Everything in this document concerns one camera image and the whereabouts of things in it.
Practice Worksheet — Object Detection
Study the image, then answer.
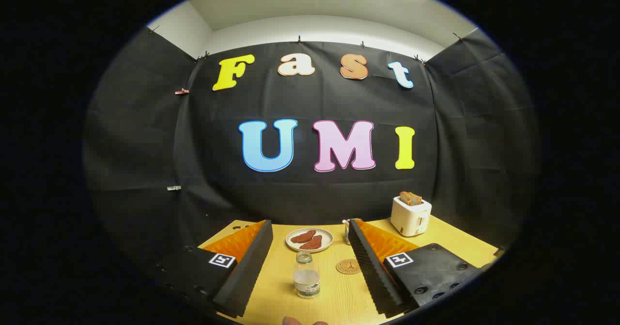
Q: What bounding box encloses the black backdrop cloth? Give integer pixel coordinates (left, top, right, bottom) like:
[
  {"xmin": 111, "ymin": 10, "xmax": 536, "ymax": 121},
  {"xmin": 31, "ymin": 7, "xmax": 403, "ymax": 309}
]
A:
[{"xmin": 83, "ymin": 25, "xmax": 541, "ymax": 267}]

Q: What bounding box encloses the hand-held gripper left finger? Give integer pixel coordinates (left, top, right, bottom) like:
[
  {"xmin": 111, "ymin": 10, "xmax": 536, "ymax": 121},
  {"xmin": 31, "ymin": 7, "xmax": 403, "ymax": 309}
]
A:
[{"xmin": 155, "ymin": 219, "xmax": 274, "ymax": 319}]

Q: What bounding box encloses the clear plastic juice bottle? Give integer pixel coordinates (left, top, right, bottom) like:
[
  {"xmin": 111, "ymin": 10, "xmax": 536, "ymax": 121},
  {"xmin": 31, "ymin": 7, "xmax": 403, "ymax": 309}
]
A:
[{"xmin": 293, "ymin": 251, "xmax": 321, "ymax": 299}]

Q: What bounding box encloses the white toaster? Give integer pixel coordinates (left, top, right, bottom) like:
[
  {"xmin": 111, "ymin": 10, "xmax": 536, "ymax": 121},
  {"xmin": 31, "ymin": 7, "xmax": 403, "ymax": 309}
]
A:
[{"xmin": 390, "ymin": 195, "xmax": 433, "ymax": 237}]

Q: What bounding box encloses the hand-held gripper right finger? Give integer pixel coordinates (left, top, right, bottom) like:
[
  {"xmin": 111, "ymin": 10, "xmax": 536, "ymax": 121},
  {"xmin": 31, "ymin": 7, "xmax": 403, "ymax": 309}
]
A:
[{"xmin": 348, "ymin": 218, "xmax": 485, "ymax": 316}]

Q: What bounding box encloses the white round plate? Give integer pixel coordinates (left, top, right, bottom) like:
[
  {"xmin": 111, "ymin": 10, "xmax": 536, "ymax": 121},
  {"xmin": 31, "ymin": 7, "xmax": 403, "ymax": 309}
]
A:
[{"xmin": 285, "ymin": 228, "xmax": 334, "ymax": 253}]

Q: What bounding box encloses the wooden table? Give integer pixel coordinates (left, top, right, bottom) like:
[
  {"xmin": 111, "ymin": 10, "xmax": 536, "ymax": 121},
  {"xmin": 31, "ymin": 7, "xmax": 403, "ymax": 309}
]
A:
[{"xmin": 198, "ymin": 215, "xmax": 499, "ymax": 325}]

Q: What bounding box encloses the round cork coaster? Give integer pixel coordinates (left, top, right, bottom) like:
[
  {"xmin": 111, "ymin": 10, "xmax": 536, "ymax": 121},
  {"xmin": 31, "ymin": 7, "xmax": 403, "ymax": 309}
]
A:
[{"xmin": 336, "ymin": 259, "xmax": 362, "ymax": 275}]

